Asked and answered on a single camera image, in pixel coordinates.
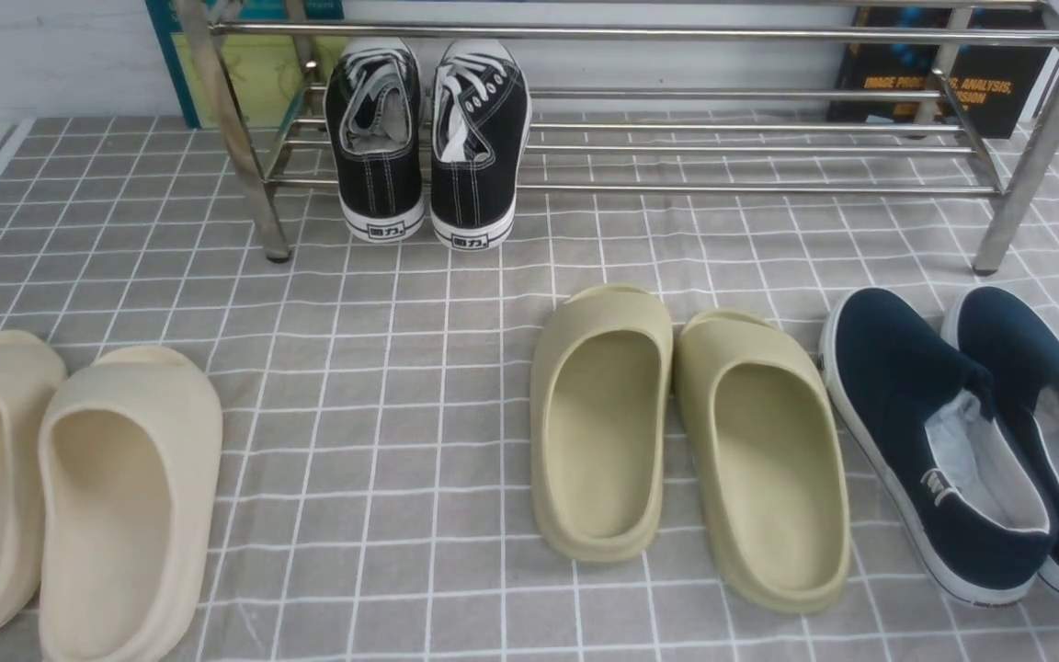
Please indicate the navy slip-on shoe left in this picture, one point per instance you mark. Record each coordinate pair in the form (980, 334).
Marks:
(925, 416)

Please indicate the teal and yellow book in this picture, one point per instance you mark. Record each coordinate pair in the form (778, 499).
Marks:
(263, 68)

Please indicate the grey checked floor cloth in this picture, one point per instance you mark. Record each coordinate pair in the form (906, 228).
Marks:
(374, 496)

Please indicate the navy slip-on shoe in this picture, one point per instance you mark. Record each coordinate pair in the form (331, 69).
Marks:
(1000, 332)
(925, 416)

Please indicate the olive green slide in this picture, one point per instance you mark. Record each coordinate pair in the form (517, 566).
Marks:
(768, 461)
(598, 391)

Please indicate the navy slip-on shoe right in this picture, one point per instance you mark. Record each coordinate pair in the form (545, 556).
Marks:
(1000, 332)

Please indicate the silver metal shoe rack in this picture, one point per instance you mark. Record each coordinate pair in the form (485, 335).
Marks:
(302, 156)

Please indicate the black canvas sneaker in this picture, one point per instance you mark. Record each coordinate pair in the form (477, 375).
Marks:
(480, 113)
(372, 113)

